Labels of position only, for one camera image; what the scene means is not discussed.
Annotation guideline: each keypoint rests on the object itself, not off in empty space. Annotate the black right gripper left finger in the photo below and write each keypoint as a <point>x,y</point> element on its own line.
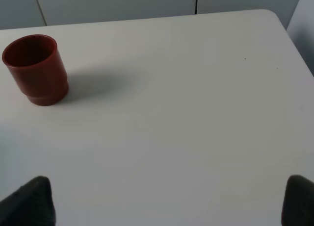
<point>30,205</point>

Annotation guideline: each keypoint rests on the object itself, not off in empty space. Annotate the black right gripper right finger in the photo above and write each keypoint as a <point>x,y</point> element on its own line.
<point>298,205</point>

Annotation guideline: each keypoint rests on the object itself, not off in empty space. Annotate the red plastic cup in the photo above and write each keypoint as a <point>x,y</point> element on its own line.
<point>37,68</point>

